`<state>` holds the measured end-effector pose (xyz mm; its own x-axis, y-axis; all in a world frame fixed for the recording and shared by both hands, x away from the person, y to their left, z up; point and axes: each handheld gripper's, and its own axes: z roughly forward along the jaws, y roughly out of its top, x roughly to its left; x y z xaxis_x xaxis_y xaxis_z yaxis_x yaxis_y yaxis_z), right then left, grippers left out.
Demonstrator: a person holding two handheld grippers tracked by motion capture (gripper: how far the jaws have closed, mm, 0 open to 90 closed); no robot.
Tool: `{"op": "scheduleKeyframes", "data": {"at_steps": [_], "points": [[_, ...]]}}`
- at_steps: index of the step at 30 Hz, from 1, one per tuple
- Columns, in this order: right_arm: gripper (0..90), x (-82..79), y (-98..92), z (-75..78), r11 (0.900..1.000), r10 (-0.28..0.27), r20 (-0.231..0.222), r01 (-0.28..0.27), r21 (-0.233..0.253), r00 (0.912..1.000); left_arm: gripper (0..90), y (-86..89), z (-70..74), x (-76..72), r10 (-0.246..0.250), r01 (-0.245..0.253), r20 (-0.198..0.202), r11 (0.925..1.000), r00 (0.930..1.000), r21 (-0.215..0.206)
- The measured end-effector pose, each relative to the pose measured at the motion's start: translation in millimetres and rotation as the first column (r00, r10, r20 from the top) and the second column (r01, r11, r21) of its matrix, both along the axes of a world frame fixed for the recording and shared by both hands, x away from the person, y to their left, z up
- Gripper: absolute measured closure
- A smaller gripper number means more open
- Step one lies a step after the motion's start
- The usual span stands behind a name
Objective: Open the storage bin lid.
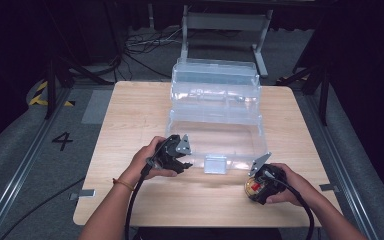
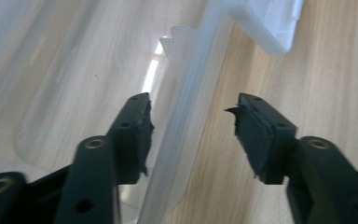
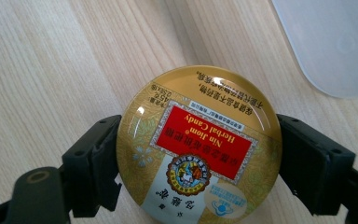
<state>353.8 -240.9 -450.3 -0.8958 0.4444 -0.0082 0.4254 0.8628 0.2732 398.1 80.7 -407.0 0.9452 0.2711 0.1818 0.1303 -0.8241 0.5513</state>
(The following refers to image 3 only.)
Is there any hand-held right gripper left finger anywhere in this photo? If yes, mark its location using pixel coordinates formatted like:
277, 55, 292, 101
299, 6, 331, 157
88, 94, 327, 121
61, 114, 123, 218

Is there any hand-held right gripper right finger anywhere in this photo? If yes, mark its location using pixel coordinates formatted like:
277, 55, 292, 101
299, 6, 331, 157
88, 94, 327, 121
275, 113, 357, 217

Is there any round gold candy tin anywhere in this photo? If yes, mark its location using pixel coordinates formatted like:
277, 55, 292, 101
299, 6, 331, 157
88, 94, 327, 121
116, 64, 283, 224

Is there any translucent white plastic board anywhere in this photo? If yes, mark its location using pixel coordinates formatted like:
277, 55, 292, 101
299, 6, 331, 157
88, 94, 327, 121
270, 0, 358, 100

